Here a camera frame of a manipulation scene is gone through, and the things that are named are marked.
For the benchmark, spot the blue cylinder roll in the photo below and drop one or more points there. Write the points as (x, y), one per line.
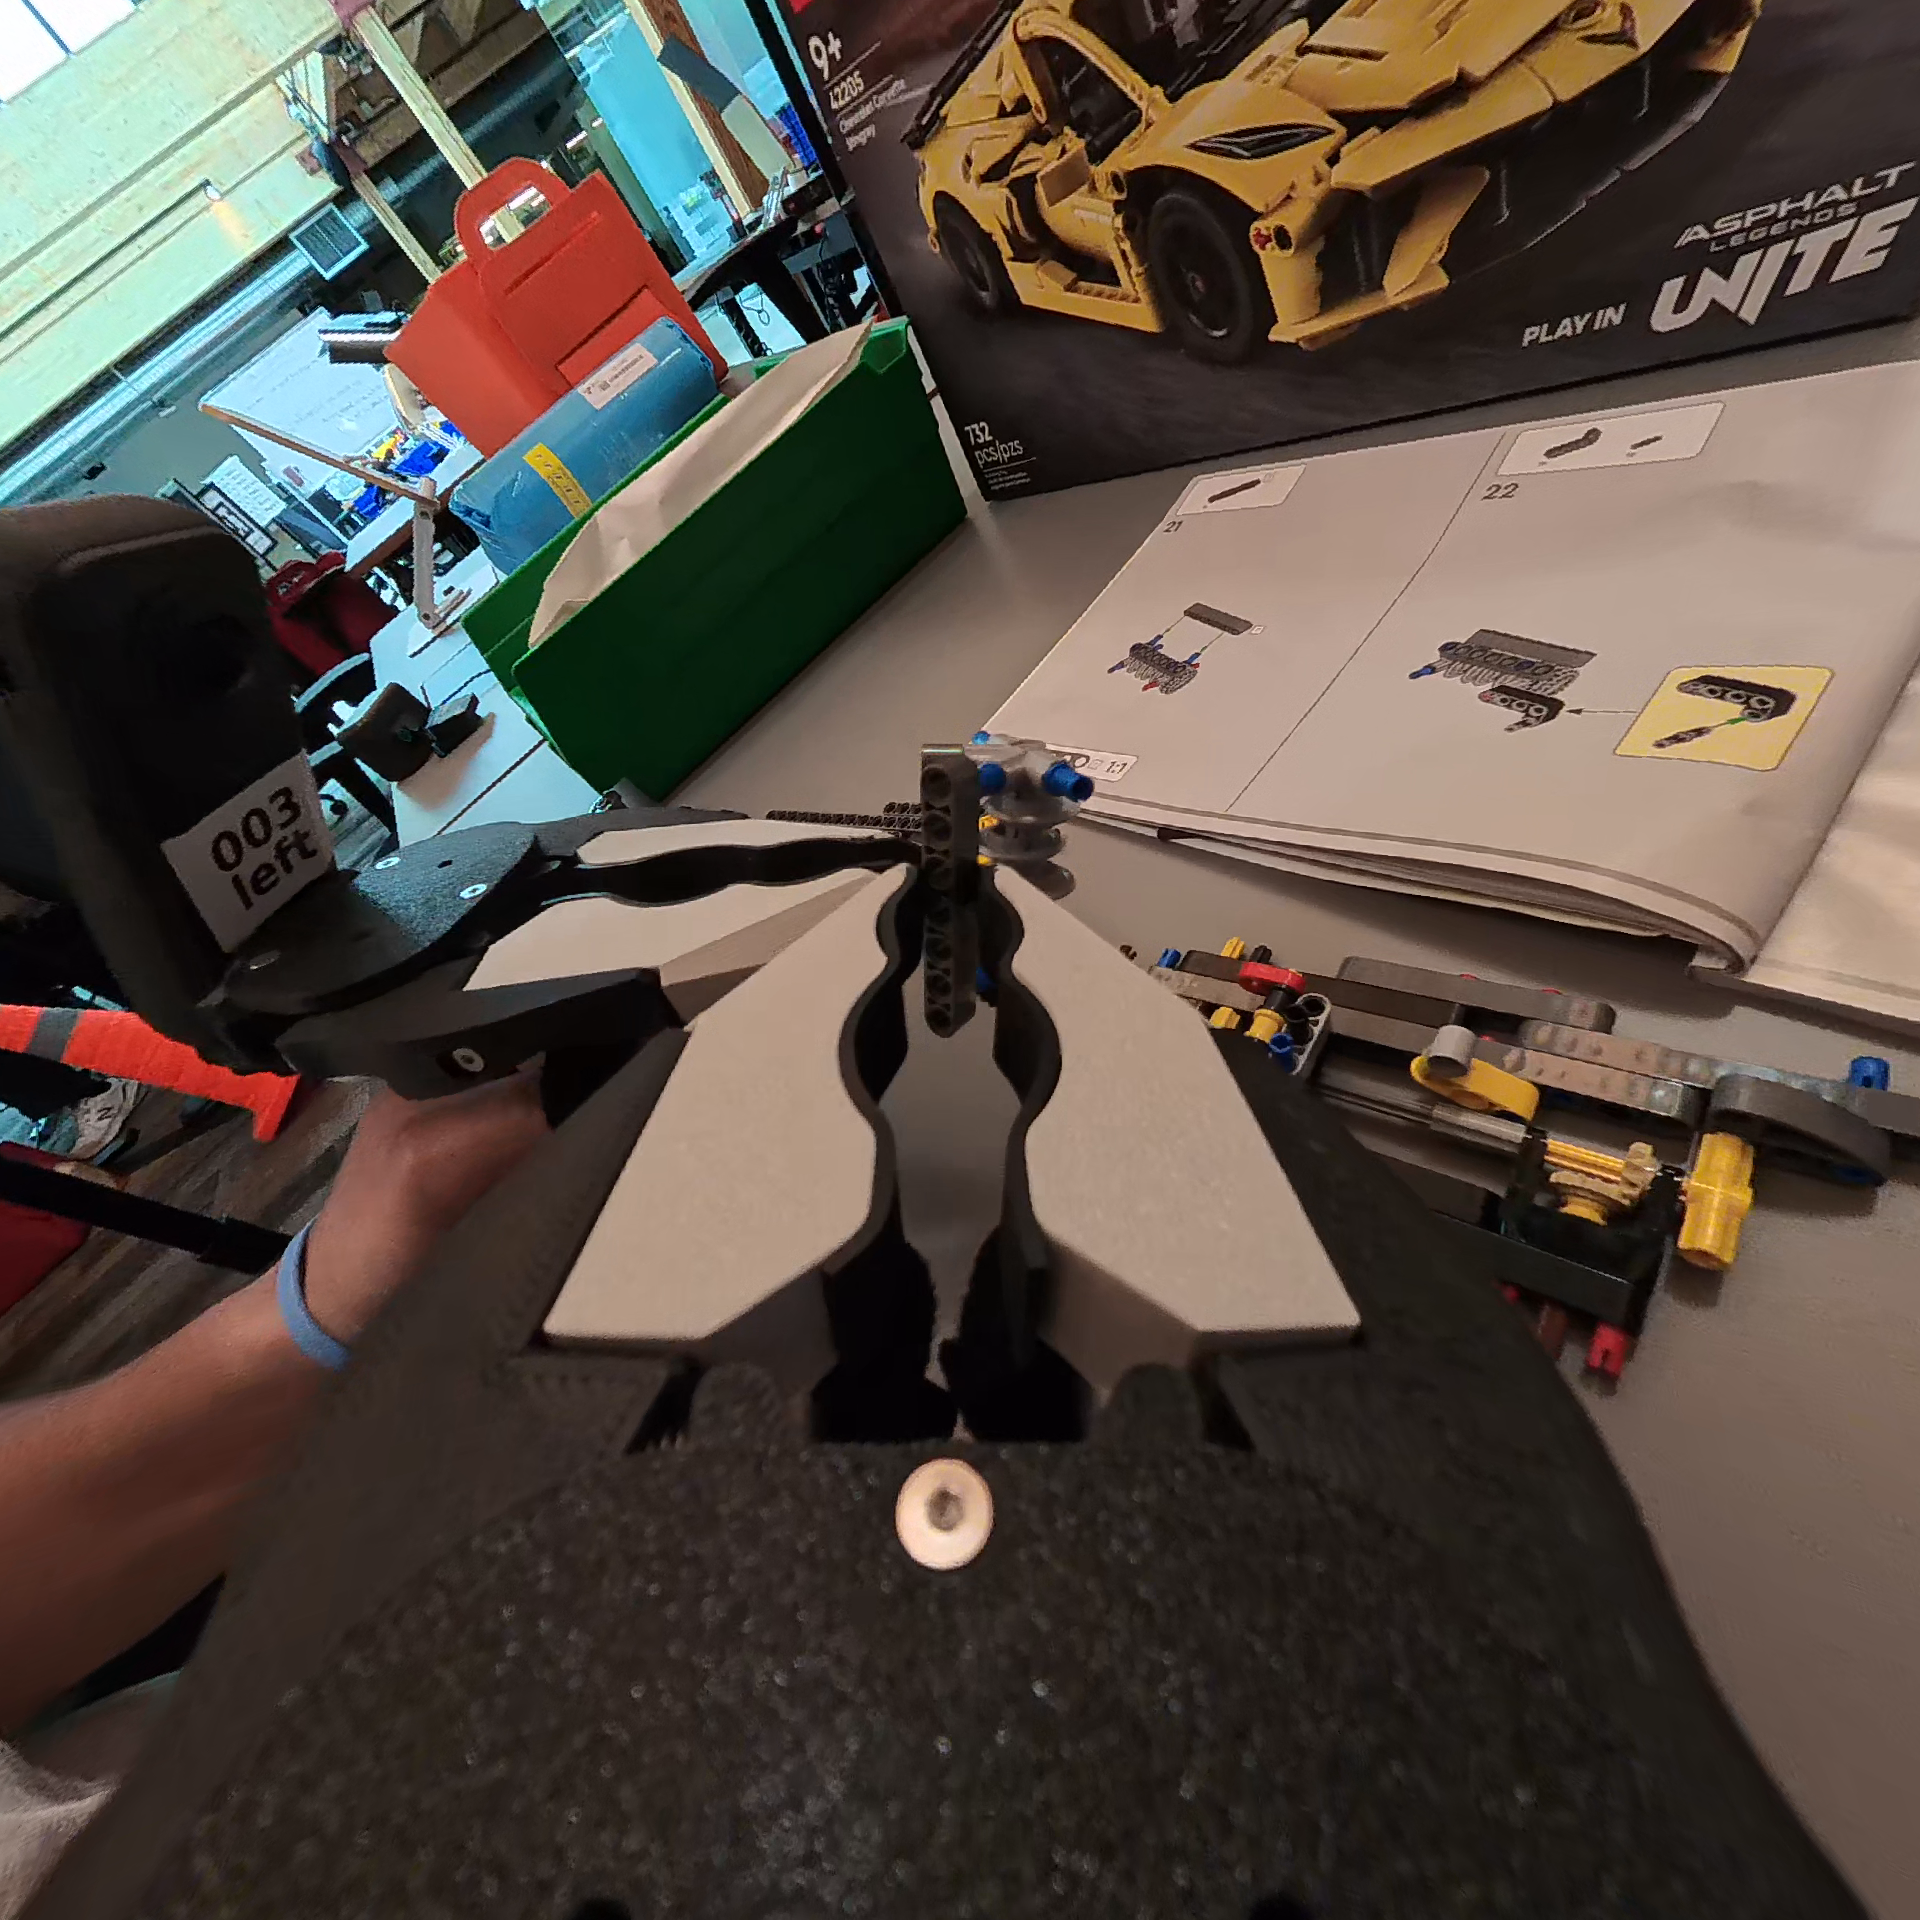
(600, 450)

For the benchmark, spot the green plastic bin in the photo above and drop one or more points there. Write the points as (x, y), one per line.
(750, 628)

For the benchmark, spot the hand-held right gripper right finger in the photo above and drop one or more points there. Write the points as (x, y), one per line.
(1185, 1185)

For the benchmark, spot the orange striped cone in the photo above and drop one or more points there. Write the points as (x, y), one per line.
(150, 1050)

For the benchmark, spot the white shirt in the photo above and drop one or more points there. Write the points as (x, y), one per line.
(43, 1829)

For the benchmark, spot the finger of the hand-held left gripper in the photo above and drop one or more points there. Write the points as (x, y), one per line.
(675, 844)
(690, 938)

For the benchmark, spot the red plastic tote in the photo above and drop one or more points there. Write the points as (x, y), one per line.
(511, 345)

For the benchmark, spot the lego chassis assembly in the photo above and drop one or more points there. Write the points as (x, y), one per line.
(1501, 1035)

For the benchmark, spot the person's left hand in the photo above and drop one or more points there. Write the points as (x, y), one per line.
(434, 1147)

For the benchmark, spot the blue wristband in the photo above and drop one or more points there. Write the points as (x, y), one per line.
(307, 1320)

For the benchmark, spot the person's left forearm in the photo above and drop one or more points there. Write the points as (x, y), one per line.
(150, 1469)

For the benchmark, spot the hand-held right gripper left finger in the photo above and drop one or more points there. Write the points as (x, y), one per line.
(721, 1170)

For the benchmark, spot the instruction booklet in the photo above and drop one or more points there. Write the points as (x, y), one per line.
(1350, 599)

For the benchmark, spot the red office chair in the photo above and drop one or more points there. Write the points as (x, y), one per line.
(322, 599)

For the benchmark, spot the small lego beam assembly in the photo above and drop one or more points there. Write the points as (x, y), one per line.
(950, 901)

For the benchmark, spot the lego set box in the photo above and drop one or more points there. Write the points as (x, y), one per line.
(1050, 376)

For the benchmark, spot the white paper bag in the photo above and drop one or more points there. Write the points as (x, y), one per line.
(675, 481)

